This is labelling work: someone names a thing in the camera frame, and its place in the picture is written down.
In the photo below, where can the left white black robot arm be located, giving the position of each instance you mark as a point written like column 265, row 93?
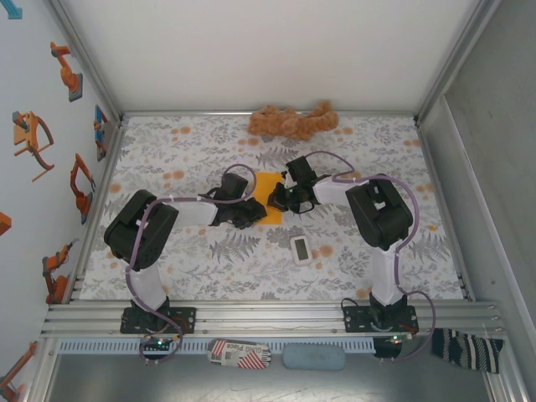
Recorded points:
column 121, row 234

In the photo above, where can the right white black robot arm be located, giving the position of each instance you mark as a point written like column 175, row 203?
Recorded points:
column 377, row 218

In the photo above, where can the white digital timer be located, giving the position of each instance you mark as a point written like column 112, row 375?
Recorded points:
column 300, row 249

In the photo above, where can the floral patterned table mat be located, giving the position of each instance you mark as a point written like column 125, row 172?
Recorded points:
column 251, row 276

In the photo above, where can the brown teddy bear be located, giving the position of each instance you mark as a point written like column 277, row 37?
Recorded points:
column 289, row 123

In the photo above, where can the red white printed package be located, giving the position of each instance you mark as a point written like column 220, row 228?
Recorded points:
column 238, row 355

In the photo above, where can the grey blue sponge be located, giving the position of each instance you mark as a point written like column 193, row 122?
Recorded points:
column 314, row 357

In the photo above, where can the black white striped sock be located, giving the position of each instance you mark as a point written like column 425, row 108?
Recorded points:
column 469, row 349

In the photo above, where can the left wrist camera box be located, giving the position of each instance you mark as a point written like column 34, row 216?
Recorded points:
column 234, row 186

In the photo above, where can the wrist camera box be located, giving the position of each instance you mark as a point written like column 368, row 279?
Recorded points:
column 234, row 186
column 301, row 171

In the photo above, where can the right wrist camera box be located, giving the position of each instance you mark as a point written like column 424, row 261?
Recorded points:
column 301, row 171

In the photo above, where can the wide aluminium frame rail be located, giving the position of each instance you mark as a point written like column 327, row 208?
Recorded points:
column 268, row 320

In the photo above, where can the thin aluminium frame rail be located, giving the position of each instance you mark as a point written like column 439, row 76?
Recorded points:
column 188, row 113

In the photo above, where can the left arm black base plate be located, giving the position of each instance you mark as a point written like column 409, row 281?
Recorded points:
column 184, row 320

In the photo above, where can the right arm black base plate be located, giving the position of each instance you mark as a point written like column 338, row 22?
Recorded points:
column 356, row 320

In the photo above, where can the aluminium side frame rail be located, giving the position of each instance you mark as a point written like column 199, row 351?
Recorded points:
column 432, row 159
column 97, row 209

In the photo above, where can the blue orange wall sticker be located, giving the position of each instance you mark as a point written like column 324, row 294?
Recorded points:
column 100, row 130

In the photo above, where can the aluminium frame post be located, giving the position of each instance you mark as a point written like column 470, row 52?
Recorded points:
column 91, row 63
column 454, row 63

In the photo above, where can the orange gripper claw wall sticker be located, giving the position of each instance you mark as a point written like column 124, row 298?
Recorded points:
column 25, row 134

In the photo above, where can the orange block wall sticker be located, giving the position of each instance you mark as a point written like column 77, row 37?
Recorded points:
column 4, row 224

